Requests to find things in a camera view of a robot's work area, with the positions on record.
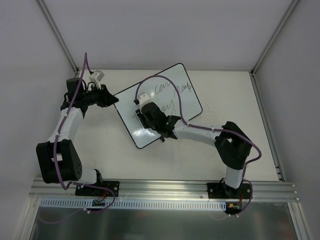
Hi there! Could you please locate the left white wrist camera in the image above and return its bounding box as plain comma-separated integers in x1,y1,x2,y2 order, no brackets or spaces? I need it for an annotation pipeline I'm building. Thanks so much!
89,70,105,89

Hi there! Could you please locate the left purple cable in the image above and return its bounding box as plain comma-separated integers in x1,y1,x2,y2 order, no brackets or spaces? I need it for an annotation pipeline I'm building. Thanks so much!
37,51,116,225

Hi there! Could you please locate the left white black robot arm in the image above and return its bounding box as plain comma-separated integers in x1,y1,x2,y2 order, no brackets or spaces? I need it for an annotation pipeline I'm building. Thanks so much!
36,77,119,196

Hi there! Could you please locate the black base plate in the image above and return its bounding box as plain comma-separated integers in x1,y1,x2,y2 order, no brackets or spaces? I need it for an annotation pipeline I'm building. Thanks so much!
75,180,120,198
206,178,253,200

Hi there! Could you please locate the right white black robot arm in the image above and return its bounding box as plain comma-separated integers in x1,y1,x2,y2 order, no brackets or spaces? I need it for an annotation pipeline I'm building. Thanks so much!
135,102,252,199

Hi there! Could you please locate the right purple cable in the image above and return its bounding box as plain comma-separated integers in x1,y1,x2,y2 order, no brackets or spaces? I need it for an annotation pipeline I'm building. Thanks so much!
134,75,262,221

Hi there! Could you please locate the aluminium frame post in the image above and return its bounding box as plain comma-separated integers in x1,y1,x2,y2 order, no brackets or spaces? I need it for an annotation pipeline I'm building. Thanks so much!
249,0,301,76
35,0,79,74

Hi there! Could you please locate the right aluminium frame post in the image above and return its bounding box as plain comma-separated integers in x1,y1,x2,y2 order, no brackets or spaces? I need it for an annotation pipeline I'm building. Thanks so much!
249,0,301,76

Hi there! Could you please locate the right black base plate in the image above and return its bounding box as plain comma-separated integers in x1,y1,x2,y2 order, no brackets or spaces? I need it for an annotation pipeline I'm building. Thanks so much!
206,178,253,200

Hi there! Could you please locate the aluminium mounting rail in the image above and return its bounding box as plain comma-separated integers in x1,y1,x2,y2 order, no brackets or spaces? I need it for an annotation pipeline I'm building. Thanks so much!
28,178,300,203

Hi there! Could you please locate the left aluminium frame post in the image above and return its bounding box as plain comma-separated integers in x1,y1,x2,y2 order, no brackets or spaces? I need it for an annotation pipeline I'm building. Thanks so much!
35,0,79,74

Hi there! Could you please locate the white slotted cable duct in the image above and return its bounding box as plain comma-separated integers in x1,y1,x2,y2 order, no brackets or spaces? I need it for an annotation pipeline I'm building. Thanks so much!
40,198,227,212

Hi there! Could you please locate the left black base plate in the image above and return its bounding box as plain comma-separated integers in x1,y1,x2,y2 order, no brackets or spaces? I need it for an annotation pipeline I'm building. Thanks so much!
75,180,120,198

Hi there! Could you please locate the purple cable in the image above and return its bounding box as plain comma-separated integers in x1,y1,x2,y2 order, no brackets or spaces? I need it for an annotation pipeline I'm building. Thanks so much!
37,51,116,225
134,75,262,221

